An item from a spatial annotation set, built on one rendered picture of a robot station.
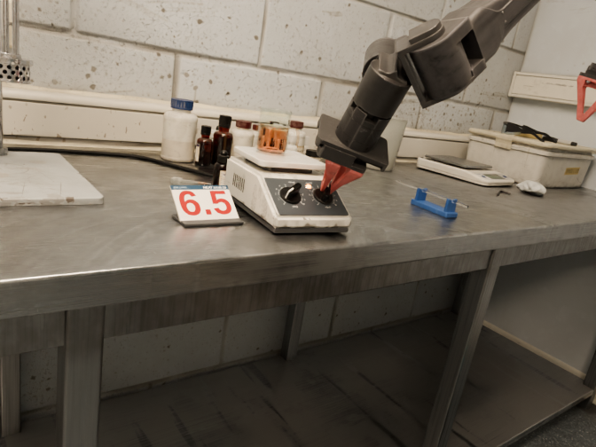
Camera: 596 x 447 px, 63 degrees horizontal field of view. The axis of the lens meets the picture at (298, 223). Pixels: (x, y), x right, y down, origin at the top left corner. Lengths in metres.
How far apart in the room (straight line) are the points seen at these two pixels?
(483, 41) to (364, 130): 0.17
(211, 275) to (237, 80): 0.81
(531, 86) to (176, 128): 1.48
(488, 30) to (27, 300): 0.56
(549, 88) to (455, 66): 1.53
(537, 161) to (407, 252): 0.99
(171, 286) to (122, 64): 0.73
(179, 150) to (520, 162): 1.11
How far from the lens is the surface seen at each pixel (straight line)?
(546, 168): 1.74
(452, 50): 0.60
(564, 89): 2.09
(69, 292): 0.52
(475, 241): 0.93
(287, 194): 0.67
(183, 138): 1.07
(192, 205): 0.69
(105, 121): 1.14
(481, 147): 1.82
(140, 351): 1.44
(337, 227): 0.72
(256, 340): 1.62
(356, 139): 0.64
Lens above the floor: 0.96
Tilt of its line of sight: 16 degrees down
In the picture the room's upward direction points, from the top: 9 degrees clockwise
